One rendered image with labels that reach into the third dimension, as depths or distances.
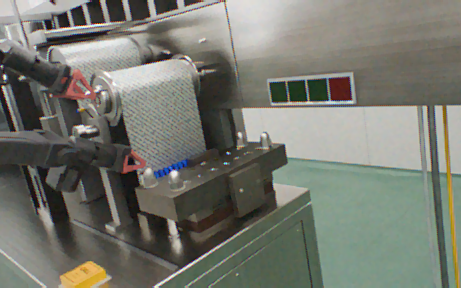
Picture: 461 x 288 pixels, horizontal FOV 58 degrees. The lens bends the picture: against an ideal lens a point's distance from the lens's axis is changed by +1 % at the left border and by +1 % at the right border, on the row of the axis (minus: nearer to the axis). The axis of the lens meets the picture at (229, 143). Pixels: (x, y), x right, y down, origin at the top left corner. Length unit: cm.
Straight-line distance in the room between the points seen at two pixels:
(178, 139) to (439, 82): 66
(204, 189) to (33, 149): 37
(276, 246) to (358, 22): 58
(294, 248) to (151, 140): 48
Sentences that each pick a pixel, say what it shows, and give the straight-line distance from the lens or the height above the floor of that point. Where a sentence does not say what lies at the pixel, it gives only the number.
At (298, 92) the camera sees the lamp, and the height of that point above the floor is 118.
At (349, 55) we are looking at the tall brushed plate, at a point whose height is 126.
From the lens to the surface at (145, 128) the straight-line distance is 110.
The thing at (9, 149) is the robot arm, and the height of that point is 121.
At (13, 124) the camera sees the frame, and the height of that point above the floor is 120.
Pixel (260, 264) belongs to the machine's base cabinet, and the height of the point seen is 79.
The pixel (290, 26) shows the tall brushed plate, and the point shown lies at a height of 134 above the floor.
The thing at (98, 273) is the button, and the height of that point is 92.
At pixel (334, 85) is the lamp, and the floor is 119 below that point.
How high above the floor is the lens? 134
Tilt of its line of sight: 14 degrees down
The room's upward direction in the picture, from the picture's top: 11 degrees counter-clockwise
